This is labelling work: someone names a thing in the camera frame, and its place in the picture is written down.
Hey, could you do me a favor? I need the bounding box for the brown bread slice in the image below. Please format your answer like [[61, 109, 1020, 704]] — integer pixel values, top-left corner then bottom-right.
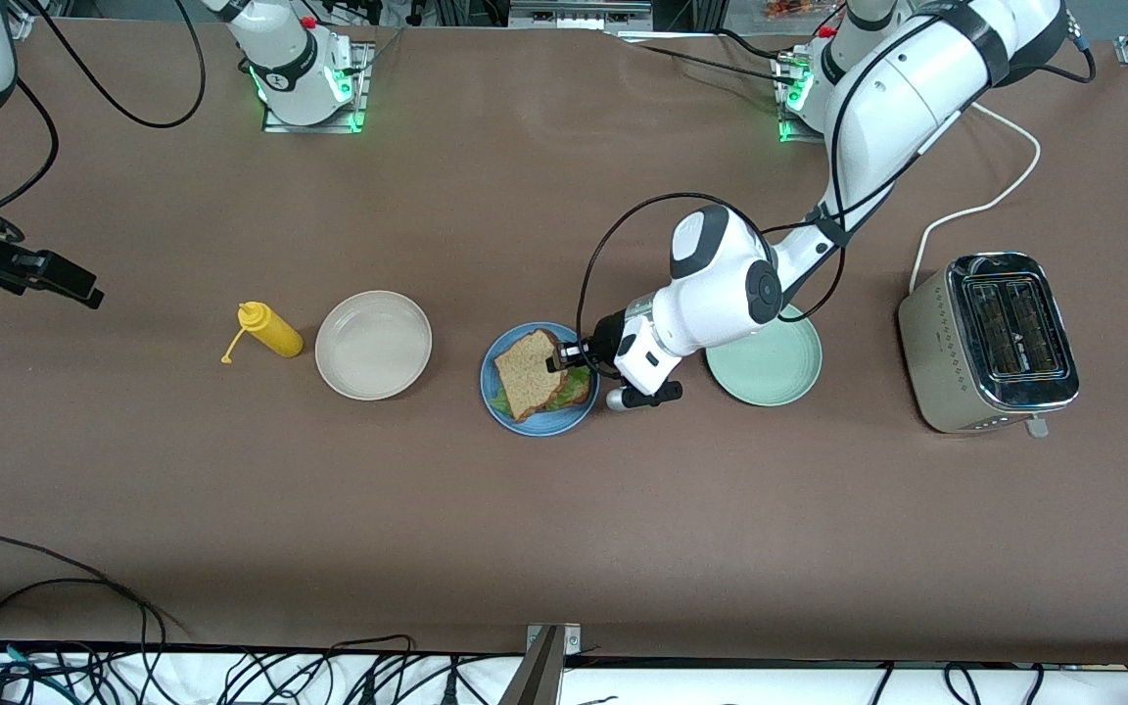
[[546, 364, 594, 412], [493, 328, 570, 422]]

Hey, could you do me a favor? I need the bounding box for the green lettuce leaf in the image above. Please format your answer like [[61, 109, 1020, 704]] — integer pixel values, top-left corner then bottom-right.
[[488, 364, 592, 417]]

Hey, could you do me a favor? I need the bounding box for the yellow squeeze bottle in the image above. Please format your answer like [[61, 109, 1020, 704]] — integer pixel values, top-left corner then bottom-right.
[[220, 302, 306, 365]]

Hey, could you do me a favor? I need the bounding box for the blue round plate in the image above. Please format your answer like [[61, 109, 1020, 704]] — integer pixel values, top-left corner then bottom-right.
[[480, 321, 601, 438]]

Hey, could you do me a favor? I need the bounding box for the pale green round plate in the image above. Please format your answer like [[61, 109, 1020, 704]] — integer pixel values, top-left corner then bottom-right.
[[704, 304, 823, 407]]

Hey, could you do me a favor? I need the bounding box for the beige round plate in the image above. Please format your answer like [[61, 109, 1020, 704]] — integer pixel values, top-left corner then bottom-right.
[[314, 290, 434, 402]]

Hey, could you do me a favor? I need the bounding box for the beige chrome toaster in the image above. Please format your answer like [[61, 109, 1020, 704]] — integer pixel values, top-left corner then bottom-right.
[[897, 252, 1082, 439]]

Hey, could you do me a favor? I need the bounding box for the grey metal box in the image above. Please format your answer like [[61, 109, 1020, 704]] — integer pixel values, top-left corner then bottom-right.
[[510, 0, 653, 30]]

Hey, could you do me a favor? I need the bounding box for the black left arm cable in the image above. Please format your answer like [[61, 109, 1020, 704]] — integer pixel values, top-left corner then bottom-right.
[[576, 0, 1099, 378]]

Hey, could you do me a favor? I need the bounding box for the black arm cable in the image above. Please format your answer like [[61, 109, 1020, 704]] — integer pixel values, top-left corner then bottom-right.
[[0, 0, 208, 216], [576, 0, 1099, 378]]

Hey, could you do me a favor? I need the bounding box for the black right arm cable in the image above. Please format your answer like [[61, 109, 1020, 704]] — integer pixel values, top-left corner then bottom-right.
[[0, 0, 208, 216]]

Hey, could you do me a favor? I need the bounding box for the small metal table bracket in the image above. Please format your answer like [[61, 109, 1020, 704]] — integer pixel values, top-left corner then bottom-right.
[[526, 623, 583, 655]]

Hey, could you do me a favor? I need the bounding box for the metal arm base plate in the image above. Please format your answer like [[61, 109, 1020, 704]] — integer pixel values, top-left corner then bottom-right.
[[776, 51, 829, 146], [262, 41, 375, 134]]

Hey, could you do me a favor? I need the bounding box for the thin black table cable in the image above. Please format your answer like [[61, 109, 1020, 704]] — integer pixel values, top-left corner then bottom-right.
[[613, 29, 790, 84]]

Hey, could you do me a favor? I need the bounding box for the dark grey metal post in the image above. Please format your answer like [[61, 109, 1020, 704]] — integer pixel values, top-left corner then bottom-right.
[[498, 627, 565, 705]]

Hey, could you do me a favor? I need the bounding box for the white toaster power cord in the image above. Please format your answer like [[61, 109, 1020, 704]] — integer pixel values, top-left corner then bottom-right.
[[910, 101, 1043, 295]]

